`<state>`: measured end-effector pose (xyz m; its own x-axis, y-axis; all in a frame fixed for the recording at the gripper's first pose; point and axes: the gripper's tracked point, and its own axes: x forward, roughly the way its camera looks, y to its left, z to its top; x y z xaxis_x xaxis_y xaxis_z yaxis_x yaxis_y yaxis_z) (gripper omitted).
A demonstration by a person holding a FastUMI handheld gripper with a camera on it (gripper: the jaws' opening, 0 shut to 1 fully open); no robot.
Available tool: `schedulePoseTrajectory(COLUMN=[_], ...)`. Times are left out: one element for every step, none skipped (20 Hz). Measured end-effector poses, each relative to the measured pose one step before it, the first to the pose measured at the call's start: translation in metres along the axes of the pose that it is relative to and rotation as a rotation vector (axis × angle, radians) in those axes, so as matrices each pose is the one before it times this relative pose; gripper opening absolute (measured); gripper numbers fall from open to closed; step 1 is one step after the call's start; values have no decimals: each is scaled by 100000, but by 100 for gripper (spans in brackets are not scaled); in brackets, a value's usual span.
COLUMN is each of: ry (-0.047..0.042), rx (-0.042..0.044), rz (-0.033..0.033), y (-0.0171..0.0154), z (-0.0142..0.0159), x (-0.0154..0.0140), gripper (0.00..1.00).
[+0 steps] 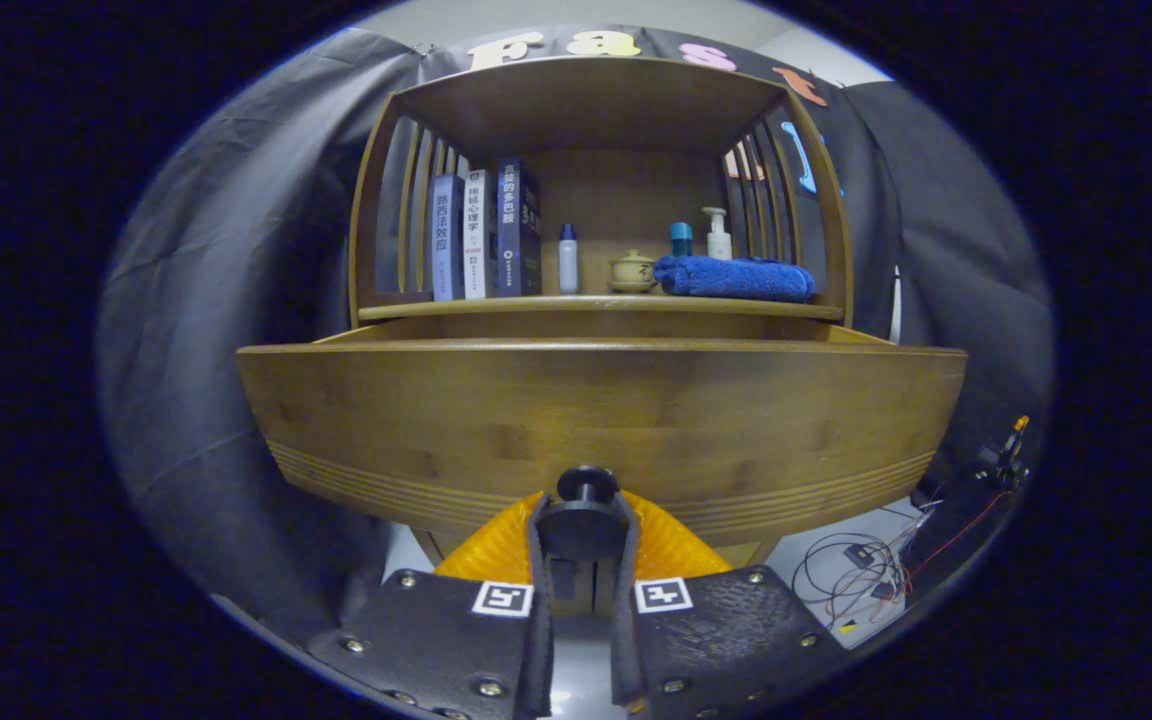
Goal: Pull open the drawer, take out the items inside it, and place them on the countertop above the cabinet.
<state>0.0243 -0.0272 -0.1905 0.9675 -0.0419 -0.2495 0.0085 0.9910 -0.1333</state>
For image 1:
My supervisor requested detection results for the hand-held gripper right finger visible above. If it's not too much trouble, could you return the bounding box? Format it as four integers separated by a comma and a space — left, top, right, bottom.
608, 490, 852, 720

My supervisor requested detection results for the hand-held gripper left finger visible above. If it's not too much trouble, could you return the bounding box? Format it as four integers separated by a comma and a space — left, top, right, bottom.
306, 490, 557, 720

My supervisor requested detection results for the wooden drawer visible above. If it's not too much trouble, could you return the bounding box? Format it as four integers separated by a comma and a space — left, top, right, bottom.
236, 310, 969, 563

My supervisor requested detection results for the wooden countertop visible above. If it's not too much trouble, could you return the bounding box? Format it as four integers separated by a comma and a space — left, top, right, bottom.
358, 280, 845, 323

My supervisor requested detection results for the wooden cabinet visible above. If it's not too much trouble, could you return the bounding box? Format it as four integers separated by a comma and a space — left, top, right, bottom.
346, 55, 855, 571

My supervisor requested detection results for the beige lidded tea cup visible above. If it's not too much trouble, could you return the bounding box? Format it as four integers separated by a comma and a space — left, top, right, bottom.
606, 249, 657, 294

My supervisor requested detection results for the blue towel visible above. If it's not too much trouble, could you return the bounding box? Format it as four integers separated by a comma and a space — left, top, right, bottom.
652, 255, 817, 304

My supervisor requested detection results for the black device with orange tip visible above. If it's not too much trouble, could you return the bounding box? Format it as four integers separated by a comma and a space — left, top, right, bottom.
911, 415, 1032, 521

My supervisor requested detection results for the white pump bottle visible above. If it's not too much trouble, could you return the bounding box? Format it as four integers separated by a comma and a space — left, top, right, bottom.
702, 207, 734, 261

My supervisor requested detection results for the white book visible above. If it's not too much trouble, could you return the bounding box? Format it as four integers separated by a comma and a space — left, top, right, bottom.
462, 168, 499, 300

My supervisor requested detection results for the light blue book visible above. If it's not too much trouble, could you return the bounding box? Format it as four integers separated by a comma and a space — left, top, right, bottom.
430, 174, 465, 302

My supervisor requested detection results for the dark blue book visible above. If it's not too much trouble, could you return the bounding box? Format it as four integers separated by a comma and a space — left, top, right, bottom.
494, 155, 543, 298

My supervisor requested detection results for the black backdrop cloth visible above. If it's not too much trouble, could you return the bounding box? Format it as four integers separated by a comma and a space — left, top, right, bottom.
96, 25, 1057, 621

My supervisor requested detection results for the tangle of floor cables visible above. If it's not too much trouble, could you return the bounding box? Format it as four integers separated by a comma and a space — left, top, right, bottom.
791, 500, 937, 621

